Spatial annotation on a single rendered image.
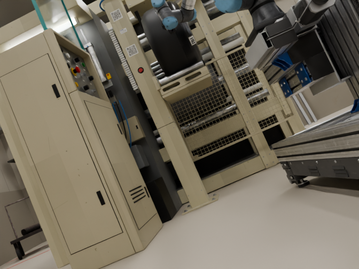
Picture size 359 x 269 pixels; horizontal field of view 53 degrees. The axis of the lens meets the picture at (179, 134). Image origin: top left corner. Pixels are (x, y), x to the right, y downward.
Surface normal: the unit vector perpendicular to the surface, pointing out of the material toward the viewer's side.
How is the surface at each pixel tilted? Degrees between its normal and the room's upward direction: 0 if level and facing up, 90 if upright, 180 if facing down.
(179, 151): 90
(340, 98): 90
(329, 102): 90
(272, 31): 90
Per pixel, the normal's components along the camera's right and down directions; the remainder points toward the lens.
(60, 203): -0.13, -0.03
